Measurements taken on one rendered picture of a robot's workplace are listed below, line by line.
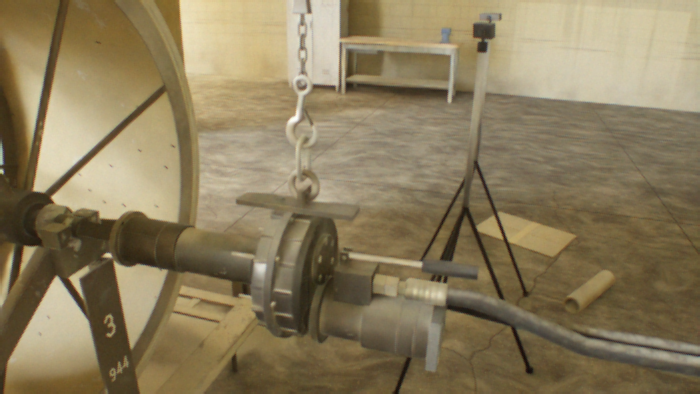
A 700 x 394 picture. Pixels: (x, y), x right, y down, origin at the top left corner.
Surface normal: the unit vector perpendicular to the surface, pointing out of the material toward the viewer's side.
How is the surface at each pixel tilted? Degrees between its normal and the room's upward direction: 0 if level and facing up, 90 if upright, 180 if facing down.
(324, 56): 90
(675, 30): 90
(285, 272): 65
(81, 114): 95
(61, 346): 22
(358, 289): 90
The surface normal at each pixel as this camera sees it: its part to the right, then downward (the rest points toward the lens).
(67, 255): 0.96, 0.13
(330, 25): -0.29, 0.35
